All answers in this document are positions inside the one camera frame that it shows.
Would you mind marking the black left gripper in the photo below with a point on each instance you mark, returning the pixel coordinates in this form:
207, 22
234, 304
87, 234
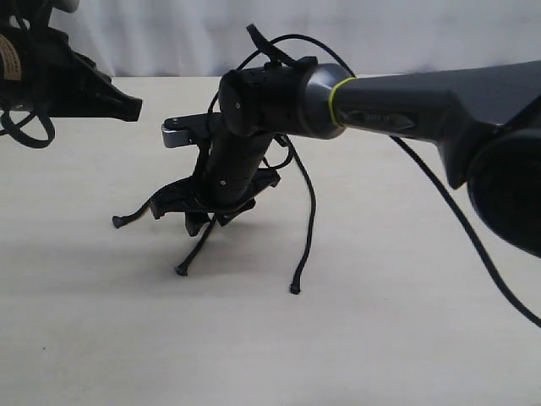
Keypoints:
47, 71

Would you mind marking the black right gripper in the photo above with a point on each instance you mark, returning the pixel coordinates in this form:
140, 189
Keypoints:
197, 199

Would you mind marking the white backdrop curtain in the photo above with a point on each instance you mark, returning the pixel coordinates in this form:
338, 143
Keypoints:
207, 38

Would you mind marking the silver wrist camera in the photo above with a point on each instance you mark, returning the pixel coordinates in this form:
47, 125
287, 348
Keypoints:
183, 131

